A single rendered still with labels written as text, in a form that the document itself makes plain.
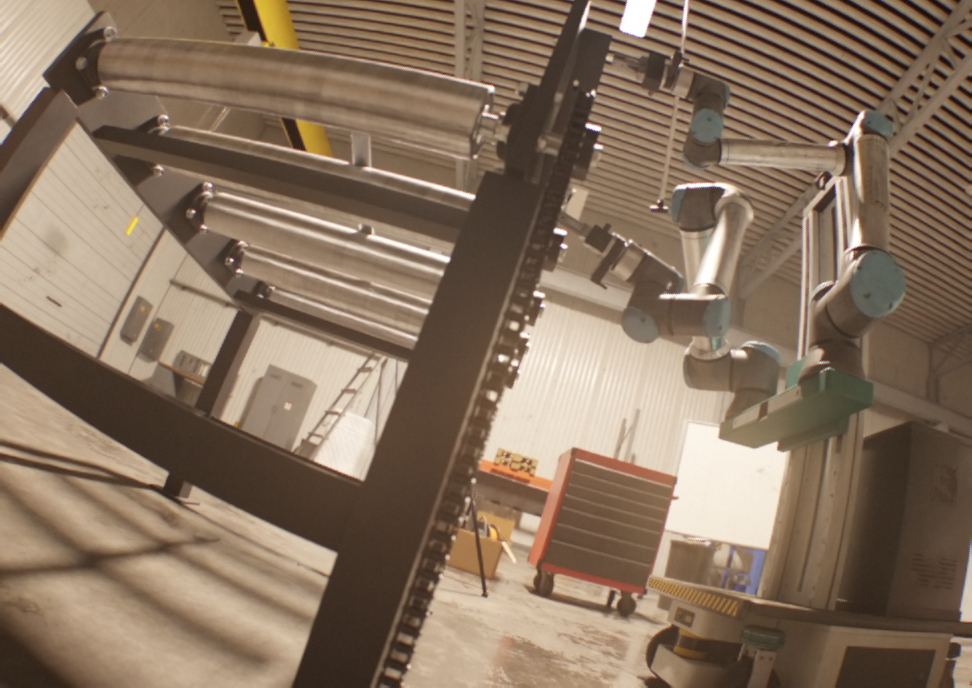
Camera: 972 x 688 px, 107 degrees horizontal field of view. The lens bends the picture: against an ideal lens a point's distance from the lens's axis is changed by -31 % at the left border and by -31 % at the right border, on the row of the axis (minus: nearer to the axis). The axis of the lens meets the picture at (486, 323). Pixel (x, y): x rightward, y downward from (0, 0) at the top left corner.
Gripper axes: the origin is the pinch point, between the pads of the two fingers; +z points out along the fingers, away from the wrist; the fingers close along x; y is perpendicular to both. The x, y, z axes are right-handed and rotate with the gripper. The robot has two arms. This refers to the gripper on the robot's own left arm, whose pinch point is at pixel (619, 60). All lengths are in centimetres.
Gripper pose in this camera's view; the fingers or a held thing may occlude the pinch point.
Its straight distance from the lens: 161.6
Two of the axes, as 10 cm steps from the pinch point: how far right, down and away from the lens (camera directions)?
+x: 3.1, -8.8, 3.5
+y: -0.4, 3.6, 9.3
